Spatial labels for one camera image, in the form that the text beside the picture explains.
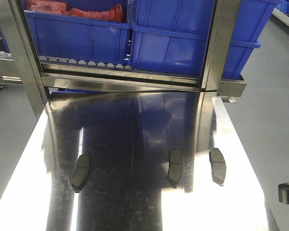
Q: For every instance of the grey brake pad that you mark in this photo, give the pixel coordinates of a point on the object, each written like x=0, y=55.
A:
x=218, y=166
x=81, y=173
x=175, y=168

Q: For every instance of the right blue plastic bin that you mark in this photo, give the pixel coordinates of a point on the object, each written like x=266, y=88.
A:
x=171, y=35

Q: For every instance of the blue plastic bin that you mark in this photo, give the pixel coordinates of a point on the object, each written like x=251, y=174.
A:
x=171, y=35
x=80, y=38

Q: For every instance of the red plastic bag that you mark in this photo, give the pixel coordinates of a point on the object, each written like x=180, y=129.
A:
x=114, y=14

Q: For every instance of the left blue plastic bin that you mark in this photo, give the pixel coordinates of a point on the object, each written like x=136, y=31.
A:
x=80, y=38

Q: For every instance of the steel roller rack frame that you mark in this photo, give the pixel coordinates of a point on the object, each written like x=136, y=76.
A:
x=24, y=66

